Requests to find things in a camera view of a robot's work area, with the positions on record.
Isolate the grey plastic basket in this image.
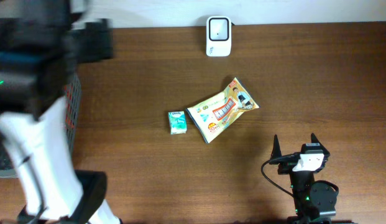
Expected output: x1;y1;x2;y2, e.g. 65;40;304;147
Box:
0;75;81;179

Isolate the green tissue pack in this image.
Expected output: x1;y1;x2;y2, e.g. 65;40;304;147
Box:
168;111;187;134

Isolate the white barcode scanner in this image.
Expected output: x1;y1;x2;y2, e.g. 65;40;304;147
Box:
206;16;232;57

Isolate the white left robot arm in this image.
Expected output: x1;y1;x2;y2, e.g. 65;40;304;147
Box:
0;1;121;223

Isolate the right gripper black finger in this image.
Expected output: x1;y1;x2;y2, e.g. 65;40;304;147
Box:
270;134;282;158
311;133;320;144

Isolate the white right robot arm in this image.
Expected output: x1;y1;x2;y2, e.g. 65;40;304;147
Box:
268;133;339;223

